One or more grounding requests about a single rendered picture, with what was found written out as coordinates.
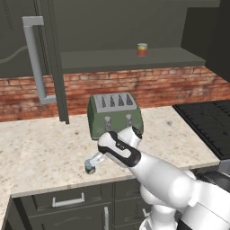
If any black hob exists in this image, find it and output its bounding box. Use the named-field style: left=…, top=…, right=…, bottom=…
left=172, top=100, right=230, bottom=162

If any dark grey cupboard door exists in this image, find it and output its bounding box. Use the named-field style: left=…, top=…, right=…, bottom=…
left=113, top=197, right=153, bottom=230
left=27, top=202, right=114, bottom=230

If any dark grey drawer front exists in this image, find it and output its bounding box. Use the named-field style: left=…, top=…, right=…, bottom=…
left=113, top=178, right=146, bottom=202
left=31, top=182, right=114, bottom=214

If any green four-slot toaster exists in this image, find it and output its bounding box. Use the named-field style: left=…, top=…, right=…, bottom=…
left=86, top=92, right=145, bottom=141

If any red can with yellow top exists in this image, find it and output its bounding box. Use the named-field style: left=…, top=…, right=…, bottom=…
left=137, top=42, right=149, bottom=58

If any dark green can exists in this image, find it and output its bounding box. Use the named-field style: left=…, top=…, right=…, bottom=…
left=84, top=159, right=97, bottom=175

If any dark oven front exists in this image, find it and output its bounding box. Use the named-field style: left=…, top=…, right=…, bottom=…
left=191, top=159, right=230, bottom=192

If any dark grey open wall cabinet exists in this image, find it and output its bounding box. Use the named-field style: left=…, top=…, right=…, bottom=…
left=52, top=0, right=222, bottom=75

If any dark grey cabinet door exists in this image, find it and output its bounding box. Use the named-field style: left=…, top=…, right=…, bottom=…
left=0, top=0, right=71, bottom=126
left=181, top=0, right=230, bottom=84

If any grey drawer handle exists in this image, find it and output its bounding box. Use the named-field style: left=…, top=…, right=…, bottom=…
left=51, top=191, right=86, bottom=208

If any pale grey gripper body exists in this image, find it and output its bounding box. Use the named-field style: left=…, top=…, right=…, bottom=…
left=89, top=151, right=107, bottom=169

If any grey cabinet door handle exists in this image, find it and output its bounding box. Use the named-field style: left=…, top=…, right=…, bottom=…
left=22, top=15, right=58, bottom=105

